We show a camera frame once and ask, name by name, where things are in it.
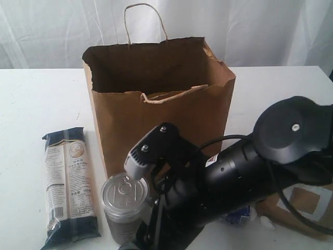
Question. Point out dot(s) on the brown kraft pouch with window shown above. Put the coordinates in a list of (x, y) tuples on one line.
[(312, 202)]

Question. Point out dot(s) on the dark blue noodle packet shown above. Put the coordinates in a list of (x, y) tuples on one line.
[(70, 204)]

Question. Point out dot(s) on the brown paper bag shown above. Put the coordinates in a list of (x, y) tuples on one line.
[(135, 87)]

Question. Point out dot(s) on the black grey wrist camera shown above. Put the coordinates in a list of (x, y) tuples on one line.
[(161, 145)]

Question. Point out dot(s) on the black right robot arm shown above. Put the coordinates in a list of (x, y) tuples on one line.
[(291, 143)]

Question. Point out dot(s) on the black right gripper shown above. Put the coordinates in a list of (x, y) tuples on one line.
[(200, 190)]

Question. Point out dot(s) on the small white blue milk carton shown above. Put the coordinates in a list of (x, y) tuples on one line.
[(238, 217)]

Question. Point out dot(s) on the white garlic cloves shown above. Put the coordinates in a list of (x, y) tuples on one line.
[(264, 220)]

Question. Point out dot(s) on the clear jar with metal lid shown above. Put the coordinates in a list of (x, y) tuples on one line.
[(126, 205)]

